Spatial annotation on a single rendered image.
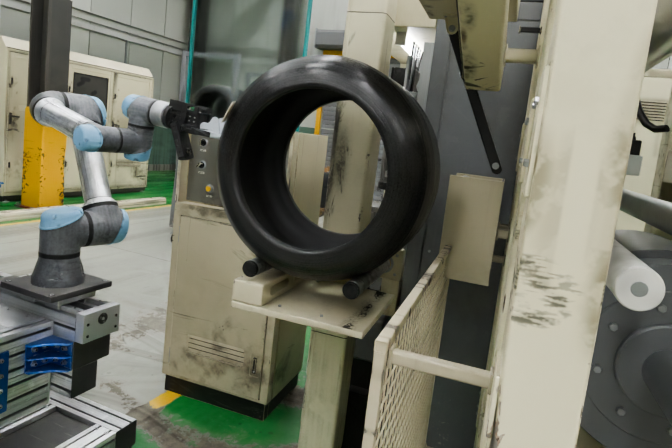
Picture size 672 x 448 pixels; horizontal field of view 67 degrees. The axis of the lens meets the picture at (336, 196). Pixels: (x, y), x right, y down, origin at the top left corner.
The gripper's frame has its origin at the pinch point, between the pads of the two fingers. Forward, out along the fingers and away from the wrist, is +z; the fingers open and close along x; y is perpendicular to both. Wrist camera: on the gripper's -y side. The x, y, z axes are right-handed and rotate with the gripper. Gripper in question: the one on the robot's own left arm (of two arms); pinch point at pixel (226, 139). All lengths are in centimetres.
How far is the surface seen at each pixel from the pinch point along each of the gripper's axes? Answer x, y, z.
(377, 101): -11.6, 18.9, 43.8
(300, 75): -11.8, 20.9, 23.6
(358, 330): -10, -36, 52
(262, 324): 63, -80, -3
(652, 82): 324, 94, 159
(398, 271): 24, -28, 53
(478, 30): -10, 39, 62
